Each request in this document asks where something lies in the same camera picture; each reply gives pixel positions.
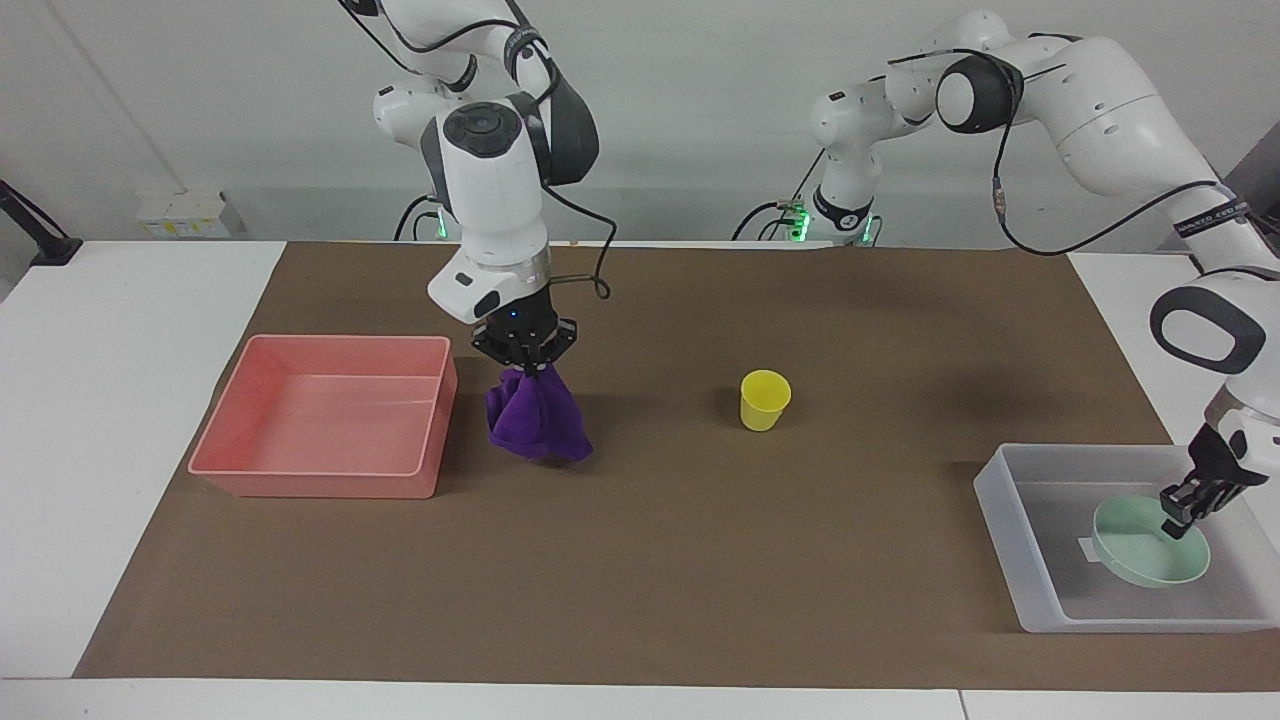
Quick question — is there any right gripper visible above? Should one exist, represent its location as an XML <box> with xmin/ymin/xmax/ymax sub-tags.
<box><xmin>471</xmin><ymin>288</ymin><xmax>580</xmax><ymax>377</ymax></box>

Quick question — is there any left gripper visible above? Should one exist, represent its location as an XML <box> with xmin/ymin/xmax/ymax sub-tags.
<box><xmin>1159</xmin><ymin>422</ymin><xmax>1264</xmax><ymax>542</ymax></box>

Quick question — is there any light green bowl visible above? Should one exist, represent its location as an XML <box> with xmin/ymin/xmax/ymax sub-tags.
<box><xmin>1091</xmin><ymin>494</ymin><xmax>1212</xmax><ymax>590</ymax></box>

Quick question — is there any purple cloth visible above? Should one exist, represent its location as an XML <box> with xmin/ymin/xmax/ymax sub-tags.
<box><xmin>486</xmin><ymin>366</ymin><xmax>595</xmax><ymax>464</ymax></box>

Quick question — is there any clear plastic bin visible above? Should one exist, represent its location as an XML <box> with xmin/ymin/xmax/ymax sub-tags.
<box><xmin>973</xmin><ymin>442</ymin><xmax>1280</xmax><ymax>635</ymax></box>

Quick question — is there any pink plastic bin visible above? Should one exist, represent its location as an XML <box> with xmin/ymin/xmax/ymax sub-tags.
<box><xmin>187</xmin><ymin>334</ymin><xmax>460</xmax><ymax>500</ymax></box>

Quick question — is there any yellow plastic cup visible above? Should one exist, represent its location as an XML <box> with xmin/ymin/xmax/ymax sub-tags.
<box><xmin>739</xmin><ymin>369</ymin><xmax>794</xmax><ymax>434</ymax></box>

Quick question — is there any black stand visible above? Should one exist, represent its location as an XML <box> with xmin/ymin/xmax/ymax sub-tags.
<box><xmin>0</xmin><ymin>179</ymin><xmax>84</xmax><ymax>268</ymax></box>

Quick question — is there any black cable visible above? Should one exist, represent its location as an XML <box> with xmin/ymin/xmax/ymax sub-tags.
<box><xmin>538</xmin><ymin>180</ymin><xmax>614</xmax><ymax>302</ymax></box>
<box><xmin>884</xmin><ymin>34</ymin><xmax>1227</xmax><ymax>258</ymax></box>
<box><xmin>393</xmin><ymin>194</ymin><xmax>442</xmax><ymax>243</ymax></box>
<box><xmin>730</xmin><ymin>148</ymin><xmax>829</xmax><ymax>242</ymax></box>

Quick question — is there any white wall box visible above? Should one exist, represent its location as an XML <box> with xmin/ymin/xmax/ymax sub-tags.
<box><xmin>136</xmin><ymin>189</ymin><xmax>232</xmax><ymax>240</ymax></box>

